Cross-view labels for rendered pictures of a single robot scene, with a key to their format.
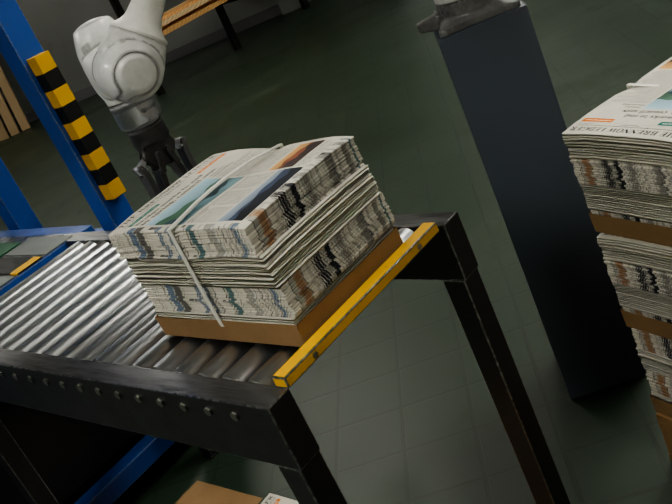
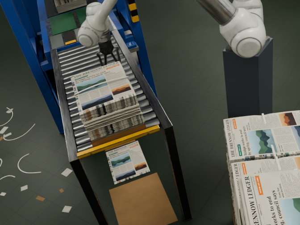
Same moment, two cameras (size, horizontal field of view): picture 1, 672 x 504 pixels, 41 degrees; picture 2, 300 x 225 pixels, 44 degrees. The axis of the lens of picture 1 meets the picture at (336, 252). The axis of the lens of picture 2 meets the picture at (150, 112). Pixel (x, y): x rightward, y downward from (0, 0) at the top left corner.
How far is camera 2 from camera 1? 1.12 m
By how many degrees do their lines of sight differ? 32
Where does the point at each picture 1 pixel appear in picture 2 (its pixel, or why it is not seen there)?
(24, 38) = not seen: outside the picture
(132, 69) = (83, 39)
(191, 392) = (66, 138)
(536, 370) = not seen: hidden behind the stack
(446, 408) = (201, 149)
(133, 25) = (91, 23)
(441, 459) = (183, 166)
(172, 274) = not seen: hidden behind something
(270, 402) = (71, 160)
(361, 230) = (127, 122)
